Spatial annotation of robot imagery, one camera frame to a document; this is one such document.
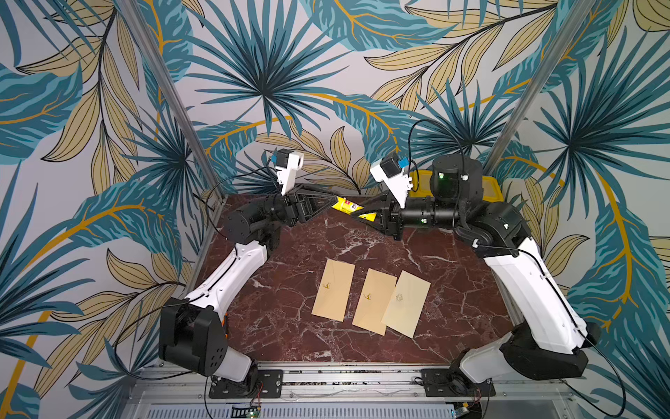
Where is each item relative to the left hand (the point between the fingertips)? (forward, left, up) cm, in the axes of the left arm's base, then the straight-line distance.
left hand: (338, 208), depth 52 cm
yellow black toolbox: (+39, -60, -32) cm, 79 cm away
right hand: (+1, -3, -1) cm, 3 cm away
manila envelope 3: (0, -25, -49) cm, 55 cm away
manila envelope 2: (+3, -14, -47) cm, 49 cm away
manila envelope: (+5, 0, -49) cm, 49 cm away
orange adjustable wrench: (-8, +35, -47) cm, 59 cm away
